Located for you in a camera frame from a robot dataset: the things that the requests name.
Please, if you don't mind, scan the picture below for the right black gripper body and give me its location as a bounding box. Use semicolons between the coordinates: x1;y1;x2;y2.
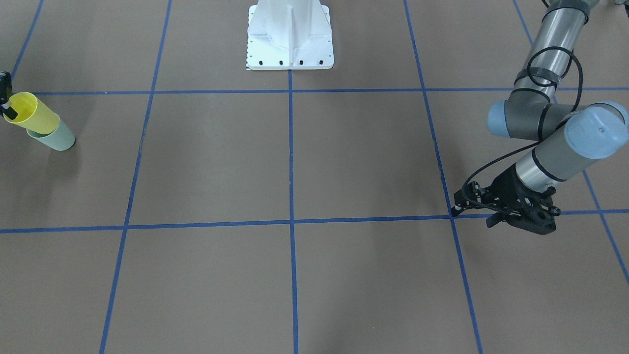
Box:
0;72;13;105

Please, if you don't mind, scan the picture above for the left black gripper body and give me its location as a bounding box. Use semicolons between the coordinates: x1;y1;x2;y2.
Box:
490;163;541;220

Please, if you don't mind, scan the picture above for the yellow plastic cup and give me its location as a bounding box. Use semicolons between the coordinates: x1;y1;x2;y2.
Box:
4;92;58;134

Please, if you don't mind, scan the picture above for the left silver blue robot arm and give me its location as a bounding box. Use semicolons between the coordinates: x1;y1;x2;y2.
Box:
450;0;628;235

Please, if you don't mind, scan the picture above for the green plastic cup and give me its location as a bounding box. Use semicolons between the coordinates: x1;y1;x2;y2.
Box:
27;114;76;151

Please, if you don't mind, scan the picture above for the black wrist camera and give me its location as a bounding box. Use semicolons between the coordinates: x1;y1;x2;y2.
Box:
506;187;562;235

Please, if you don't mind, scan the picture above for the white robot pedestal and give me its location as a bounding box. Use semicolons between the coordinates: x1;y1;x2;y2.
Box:
246;0;335;70

